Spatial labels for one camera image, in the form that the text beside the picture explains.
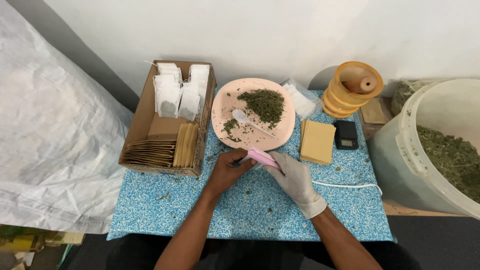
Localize blue speckled table cover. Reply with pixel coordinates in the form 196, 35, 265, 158
106, 89, 394, 243

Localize person's black trousers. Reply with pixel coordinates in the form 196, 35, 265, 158
106, 234, 421, 270

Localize clear bag of empty sachets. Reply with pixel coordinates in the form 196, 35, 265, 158
280, 78, 323, 121

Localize single brown paper envelope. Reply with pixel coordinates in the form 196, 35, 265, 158
360, 98, 387, 125

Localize white sealer cable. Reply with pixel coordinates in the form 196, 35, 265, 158
311, 180, 383, 197

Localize dried herbs in bucket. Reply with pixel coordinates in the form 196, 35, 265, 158
416, 125, 480, 203

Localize large dried herb heap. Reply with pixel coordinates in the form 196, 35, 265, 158
236, 88, 286, 130

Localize large white woven sack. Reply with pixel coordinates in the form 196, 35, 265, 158
0, 0, 135, 235

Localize white plastic bucket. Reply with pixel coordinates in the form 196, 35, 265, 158
366, 78, 480, 221

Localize heap of coloured packages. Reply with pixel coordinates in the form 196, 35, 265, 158
0, 224, 86, 270

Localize group of filled tea bags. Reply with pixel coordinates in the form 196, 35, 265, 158
144, 61, 211, 122

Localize pink heat sealer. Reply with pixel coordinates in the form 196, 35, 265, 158
247, 146, 282, 172

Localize stack of brown paper envelopes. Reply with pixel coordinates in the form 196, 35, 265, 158
123, 139, 177, 168
173, 122, 200, 169
299, 119, 337, 166

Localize white plastic spoon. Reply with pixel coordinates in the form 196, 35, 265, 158
231, 109, 277, 139

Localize black digital pocket scale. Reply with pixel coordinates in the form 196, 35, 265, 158
332, 120, 360, 151

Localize clear bag of dried herbs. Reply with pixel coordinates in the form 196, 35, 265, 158
390, 79, 433, 116

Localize white tea bag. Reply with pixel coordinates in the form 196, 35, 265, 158
237, 155, 260, 170

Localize small dried herb heap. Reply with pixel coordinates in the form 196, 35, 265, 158
221, 118, 243, 143

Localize person's right hand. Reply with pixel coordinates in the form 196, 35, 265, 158
263, 151, 328, 220

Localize pink plate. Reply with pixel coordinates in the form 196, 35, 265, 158
211, 77, 296, 152

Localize person's left hand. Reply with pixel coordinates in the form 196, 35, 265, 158
205, 148, 259, 198

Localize brown cardboard box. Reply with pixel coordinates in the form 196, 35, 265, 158
118, 60, 218, 177

